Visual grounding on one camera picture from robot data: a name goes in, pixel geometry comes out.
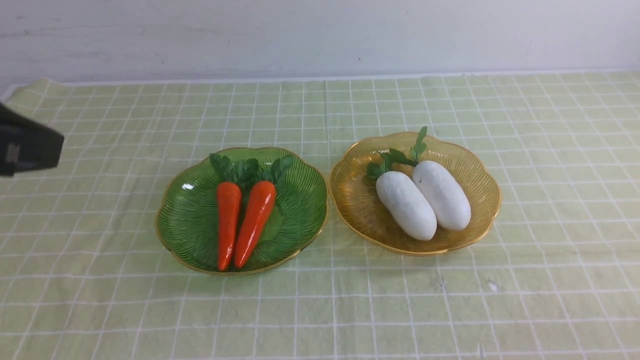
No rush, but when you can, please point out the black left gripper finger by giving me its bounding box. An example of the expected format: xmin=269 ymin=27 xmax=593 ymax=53
xmin=0 ymin=104 xmax=65 ymax=177

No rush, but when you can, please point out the orange toy carrot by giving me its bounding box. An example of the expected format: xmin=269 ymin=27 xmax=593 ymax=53
xmin=234 ymin=154 xmax=294 ymax=268
xmin=209 ymin=153 xmax=242 ymax=272

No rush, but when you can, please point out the white toy radish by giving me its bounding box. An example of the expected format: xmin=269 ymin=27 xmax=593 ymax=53
xmin=366 ymin=152 xmax=437 ymax=241
xmin=388 ymin=126 xmax=472 ymax=231

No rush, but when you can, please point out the green checked tablecloth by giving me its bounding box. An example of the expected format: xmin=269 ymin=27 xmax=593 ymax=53
xmin=0 ymin=71 xmax=640 ymax=360

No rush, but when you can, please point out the green ribbed glass plate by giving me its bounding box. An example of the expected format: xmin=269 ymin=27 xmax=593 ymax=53
xmin=155 ymin=146 xmax=329 ymax=277

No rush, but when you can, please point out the amber ribbed glass plate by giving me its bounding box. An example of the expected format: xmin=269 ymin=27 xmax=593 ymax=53
xmin=329 ymin=130 xmax=502 ymax=256

